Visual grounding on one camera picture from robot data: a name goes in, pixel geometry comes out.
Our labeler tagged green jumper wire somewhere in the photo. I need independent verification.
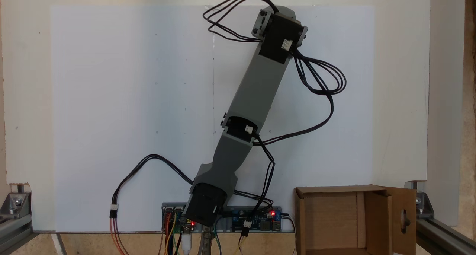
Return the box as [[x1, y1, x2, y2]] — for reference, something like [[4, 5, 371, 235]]
[[213, 227, 223, 255]]

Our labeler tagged yellow jumper wire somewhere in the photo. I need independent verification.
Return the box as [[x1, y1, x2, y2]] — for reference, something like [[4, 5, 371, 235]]
[[164, 212, 177, 255]]

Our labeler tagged white USB cable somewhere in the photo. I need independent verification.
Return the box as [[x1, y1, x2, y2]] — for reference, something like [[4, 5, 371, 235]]
[[181, 231, 193, 255]]

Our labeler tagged long black cable white plug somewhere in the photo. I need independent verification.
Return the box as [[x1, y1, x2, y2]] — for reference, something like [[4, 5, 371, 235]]
[[110, 154, 196, 218]]

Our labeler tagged blue circuit board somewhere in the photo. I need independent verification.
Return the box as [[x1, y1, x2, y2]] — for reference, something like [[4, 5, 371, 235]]
[[231, 207, 284, 232]]

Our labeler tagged thin grey cable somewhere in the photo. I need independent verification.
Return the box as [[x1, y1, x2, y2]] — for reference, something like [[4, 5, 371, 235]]
[[281, 211, 299, 255]]

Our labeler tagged small controller circuit board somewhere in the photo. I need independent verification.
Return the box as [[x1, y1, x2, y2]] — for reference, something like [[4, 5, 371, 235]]
[[162, 205, 188, 234]]

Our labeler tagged metal corner bracket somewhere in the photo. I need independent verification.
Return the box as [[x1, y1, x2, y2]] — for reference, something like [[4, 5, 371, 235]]
[[0, 184, 32, 215], [416, 191, 435, 219]]

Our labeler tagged metal table clamp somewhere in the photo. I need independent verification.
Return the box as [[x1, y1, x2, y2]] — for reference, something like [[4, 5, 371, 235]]
[[199, 225, 214, 255]]

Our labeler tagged aluminium profile post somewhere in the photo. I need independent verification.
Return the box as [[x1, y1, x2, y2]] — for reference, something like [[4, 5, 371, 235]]
[[0, 212, 34, 254], [416, 217, 476, 255]]

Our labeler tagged open cardboard box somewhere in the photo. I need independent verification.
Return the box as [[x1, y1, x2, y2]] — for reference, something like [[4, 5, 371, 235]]
[[294, 184, 418, 255]]

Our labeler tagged red orange wire bundle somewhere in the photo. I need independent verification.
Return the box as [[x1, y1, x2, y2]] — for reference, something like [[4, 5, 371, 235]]
[[109, 216, 129, 255]]

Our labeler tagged grey mounting plate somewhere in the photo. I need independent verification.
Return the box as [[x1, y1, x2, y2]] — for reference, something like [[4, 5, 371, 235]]
[[161, 202, 292, 234]]

